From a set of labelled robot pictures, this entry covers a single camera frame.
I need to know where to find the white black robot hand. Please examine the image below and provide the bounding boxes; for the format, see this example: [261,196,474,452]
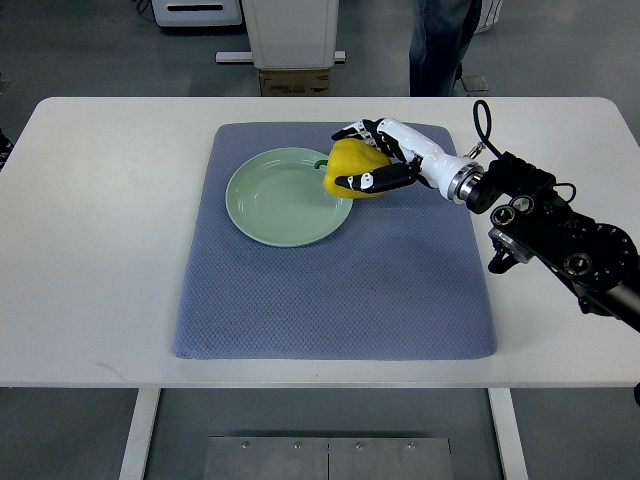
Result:
[332,118,484,203]

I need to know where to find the yellow bell pepper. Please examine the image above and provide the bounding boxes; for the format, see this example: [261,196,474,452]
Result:
[314,138,392,199]

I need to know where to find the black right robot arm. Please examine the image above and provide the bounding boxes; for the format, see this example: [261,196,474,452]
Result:
[458,100,639,329]

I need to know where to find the grey floor plate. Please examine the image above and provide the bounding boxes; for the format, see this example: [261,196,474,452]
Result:
[461,75,489,93]

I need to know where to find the light green plate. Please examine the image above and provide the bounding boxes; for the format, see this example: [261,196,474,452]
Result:
[225,147,353,248]

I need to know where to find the blue quilted mat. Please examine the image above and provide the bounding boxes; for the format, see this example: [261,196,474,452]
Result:
[173,122,497,360]

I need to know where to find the cardboard box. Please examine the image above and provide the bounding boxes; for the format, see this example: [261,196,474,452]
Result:
[259,69,330,97]

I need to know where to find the person legs in jeans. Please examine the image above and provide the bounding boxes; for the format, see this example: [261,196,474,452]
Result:
[409,0,482,97]

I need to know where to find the white appliance with slot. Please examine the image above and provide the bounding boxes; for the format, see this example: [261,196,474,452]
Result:
[151,0,243,28]

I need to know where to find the right white table leg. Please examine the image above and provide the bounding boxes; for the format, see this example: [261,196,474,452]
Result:
[488,388,529,480]

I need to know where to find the white table leg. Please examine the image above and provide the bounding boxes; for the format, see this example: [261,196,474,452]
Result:
[118,388,161,480]
[488,388,529,480]

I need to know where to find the dark object at left edge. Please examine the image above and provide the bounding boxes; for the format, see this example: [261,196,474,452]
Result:
[0,130,14,170]

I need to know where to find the left white table leg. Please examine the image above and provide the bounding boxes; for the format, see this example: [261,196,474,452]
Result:
[118,388,161,480]

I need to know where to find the white pedestal column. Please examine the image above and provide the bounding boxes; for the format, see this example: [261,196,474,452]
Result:
[215,0,346,70]

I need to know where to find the metal base plate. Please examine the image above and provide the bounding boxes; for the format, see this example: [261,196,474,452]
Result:
[203,436,454,479]

